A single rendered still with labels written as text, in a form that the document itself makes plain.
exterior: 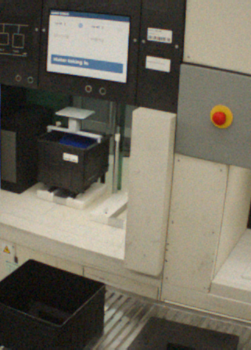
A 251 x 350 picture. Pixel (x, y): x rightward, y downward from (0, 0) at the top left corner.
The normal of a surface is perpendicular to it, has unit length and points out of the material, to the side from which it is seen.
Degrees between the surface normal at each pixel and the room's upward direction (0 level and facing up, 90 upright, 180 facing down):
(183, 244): 90
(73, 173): 90
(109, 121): 90
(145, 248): 90
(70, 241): 0
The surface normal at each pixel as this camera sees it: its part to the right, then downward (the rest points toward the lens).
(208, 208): -0.43, 0.33
